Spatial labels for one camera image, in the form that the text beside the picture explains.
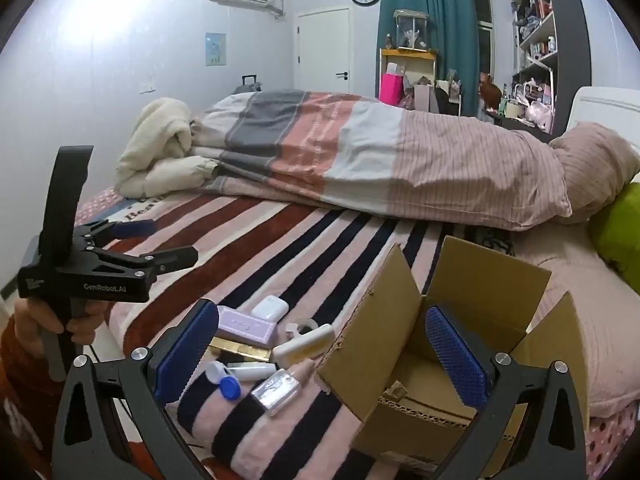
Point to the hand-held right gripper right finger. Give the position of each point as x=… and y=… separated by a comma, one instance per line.
x=455, y=360

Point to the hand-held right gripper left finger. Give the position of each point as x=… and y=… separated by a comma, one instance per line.
x=187, y=350

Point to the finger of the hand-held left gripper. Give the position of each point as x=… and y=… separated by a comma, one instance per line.
x=135, y=229
x=170, y=258

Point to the gold box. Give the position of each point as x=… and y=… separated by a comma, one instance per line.
x=235, y=350

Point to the white bottle with blue cap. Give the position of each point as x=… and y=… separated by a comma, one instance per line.
x=227, y=385

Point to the purple rectangular box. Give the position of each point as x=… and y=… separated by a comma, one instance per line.
x=245, y=327

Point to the small white tube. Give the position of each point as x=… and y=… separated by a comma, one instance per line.
x=250, y=371

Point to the brown cardboard box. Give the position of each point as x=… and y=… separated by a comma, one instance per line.
x=385, y=310

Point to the white earbud case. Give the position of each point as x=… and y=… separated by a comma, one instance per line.
x=267, y=307

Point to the silver foil packet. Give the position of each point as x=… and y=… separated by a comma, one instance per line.
x=277, y=391

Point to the clear tape roll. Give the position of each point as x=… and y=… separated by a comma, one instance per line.
x=295, y=330

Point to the white and yellow case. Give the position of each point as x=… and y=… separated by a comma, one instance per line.
x=302, y=346

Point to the person's left forearm red sleeve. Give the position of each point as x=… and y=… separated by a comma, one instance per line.
x=22, y=400

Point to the person's left hand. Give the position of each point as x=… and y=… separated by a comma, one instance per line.
x=30, y=320

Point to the cream fluffy blanket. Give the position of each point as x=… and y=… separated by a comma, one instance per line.
x=155, y=145

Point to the striped fleece blanket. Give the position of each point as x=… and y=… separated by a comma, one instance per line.
x=300, y=260

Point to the pink bed sheet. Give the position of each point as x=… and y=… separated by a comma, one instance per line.
x=575, y=285

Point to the dark suitcase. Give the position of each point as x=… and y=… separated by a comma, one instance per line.
x=247, y=86

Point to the green plush toy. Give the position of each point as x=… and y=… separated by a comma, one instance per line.
x=617, y=235

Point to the pink and grey striped duvet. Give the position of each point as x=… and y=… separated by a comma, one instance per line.
x=375, y=150

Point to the pink striped pillow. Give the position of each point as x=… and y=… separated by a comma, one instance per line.
x=595, y=175

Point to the white door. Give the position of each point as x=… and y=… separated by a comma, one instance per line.
x=322, y=50

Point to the brown plush toy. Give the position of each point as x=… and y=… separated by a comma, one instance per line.
x=490, y=91

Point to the pink gift bag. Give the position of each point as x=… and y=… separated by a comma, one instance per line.
x=391, y=87

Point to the white bed headboard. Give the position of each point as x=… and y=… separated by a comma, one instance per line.
x=605, y=105

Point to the yellow shelf unit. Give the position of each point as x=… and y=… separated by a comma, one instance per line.
x=407, y=57

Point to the glass display case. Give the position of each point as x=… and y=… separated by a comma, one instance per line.
x=412, y=30

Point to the teal curtain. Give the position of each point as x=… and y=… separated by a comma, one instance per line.
x=445, y=20

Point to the dark grey bookshelf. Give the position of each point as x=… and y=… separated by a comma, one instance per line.
x=567, y=20

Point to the small blue wall poster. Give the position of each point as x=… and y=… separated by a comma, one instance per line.
x=215, y=49

